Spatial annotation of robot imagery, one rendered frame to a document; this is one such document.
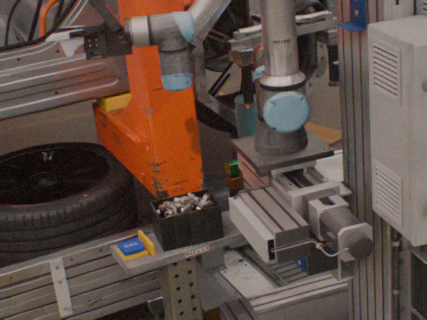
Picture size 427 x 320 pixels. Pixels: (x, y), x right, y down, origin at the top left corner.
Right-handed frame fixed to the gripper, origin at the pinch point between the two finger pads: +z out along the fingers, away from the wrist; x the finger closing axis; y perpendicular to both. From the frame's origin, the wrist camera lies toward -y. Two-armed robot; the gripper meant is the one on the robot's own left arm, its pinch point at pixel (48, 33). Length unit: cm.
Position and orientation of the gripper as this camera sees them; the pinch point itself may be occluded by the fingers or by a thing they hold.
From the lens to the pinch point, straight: 210.7
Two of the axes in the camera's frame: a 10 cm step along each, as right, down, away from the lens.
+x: -0.6, -2.6, 9.6
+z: -9.9, 1.2, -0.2
